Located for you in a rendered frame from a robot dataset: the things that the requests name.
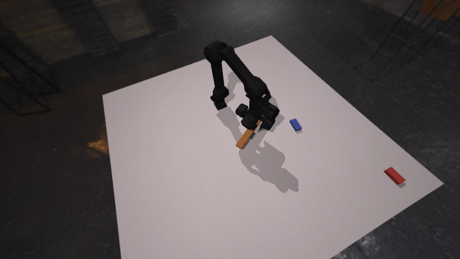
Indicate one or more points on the blue rectangular block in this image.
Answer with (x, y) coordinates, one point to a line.
(296, 126)

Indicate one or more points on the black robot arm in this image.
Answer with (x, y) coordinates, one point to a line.
(255, 88)

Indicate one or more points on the brown bar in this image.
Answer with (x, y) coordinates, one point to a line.
(245, 137)

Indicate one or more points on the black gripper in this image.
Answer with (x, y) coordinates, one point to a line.
(242, 112)

